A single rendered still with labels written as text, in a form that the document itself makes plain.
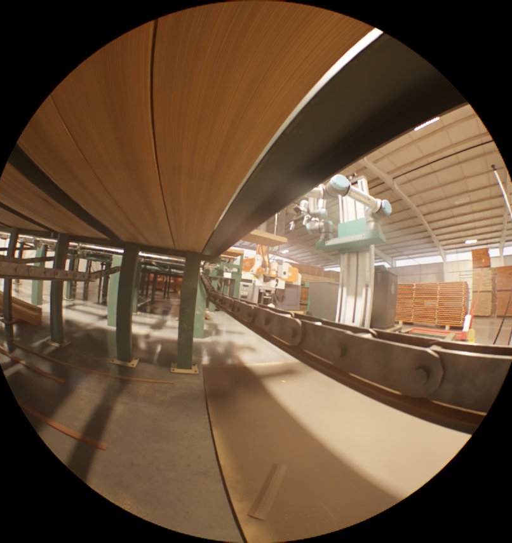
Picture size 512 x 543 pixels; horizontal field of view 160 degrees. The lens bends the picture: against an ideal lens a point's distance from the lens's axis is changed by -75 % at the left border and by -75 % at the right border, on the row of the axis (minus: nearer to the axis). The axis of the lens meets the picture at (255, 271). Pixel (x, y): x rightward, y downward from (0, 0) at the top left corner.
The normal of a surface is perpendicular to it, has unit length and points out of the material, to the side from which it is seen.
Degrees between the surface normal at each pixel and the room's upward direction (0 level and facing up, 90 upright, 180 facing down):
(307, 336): 90
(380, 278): 90
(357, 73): 180
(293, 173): 180
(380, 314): 90
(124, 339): 90
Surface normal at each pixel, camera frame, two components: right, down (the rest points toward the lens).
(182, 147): -0.11, 0.99
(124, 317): 0.37, -0.06
